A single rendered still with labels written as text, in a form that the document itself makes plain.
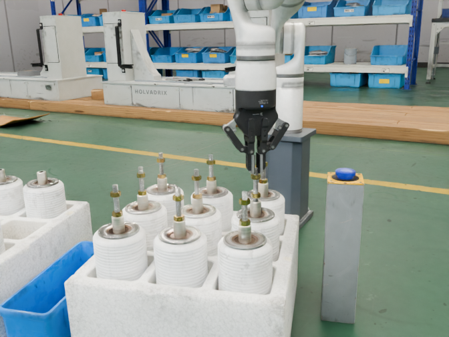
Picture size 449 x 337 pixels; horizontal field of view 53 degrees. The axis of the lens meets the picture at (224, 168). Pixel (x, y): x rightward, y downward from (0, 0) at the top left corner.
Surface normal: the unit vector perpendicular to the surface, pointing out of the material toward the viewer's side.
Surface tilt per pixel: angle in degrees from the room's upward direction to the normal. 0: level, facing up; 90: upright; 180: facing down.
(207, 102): 90
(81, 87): 90
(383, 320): 0
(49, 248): 90
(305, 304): 0
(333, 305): 90
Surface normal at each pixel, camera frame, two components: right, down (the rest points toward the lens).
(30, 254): 0.98, 0.04
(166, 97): -0.48, 0.25
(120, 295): -0.22, 0.28
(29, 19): 0.88, 0.11
